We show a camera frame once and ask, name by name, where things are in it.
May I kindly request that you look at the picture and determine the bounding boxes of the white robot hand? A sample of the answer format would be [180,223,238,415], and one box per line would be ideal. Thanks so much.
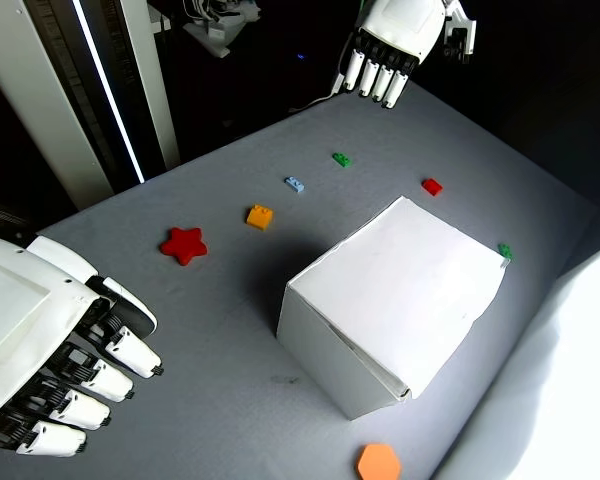
[340,0,479,110]
[0,233,165,459]

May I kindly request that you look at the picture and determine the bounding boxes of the cardboard box with flaps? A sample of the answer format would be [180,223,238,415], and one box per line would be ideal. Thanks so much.
[276,194,513,422]

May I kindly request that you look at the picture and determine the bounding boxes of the red star toy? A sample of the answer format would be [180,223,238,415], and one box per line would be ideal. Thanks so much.
[159,226,209,267]

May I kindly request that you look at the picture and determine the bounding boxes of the grey table cloth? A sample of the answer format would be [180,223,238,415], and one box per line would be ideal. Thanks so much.
[0,79,600,480]

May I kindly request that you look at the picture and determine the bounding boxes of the white equipment pile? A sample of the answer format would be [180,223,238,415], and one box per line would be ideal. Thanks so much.
[182,0,262,59]

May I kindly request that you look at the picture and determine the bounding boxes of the white light strip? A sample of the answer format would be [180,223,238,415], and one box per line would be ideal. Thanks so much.
[71,0,147,185]

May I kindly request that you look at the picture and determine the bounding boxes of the orange toy block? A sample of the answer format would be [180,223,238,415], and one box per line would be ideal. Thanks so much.
[245,203,276,233]

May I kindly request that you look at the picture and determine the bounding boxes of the white backdrop cloth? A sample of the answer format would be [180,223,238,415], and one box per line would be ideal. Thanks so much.
[428,238,600,480]

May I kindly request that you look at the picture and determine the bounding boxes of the orange hexagon toy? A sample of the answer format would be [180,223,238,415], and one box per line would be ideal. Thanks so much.
[356,442,403,480]

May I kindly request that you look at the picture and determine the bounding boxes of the white cable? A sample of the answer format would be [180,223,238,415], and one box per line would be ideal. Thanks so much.
[288,74,346,114]

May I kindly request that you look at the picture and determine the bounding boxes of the white frame post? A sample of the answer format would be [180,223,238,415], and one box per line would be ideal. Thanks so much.
[0,0,115,212]
[117,0,182,171]

